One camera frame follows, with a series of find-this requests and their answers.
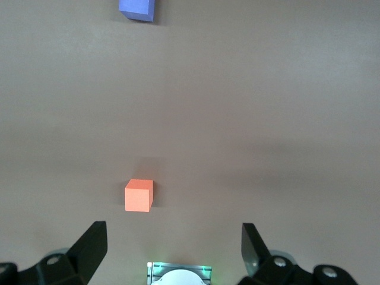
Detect purple block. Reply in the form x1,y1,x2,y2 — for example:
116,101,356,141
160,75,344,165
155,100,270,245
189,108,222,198
118,0,156,23

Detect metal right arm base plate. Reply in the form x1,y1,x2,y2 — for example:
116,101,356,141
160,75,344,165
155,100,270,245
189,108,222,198
147,261,213,285

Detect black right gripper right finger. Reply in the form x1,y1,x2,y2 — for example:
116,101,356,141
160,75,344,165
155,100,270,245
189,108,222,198
237,223,360,285

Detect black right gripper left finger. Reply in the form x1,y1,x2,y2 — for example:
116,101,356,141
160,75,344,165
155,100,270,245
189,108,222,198
0,221,107,285

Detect orange block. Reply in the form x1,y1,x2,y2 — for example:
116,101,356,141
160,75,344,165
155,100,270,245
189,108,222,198
124,179,154,213

